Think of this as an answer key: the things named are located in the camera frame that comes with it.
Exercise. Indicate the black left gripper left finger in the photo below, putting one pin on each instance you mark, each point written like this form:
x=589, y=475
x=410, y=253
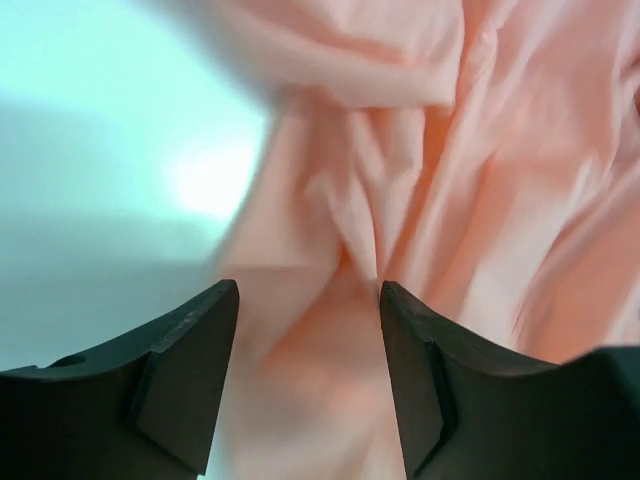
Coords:
x=142, y=405

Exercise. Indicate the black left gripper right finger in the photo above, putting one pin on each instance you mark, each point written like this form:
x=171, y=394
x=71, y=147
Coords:
x=467, y=408

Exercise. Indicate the salmon pink hooded jacket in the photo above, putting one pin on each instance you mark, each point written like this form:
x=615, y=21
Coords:
x=483, y=154

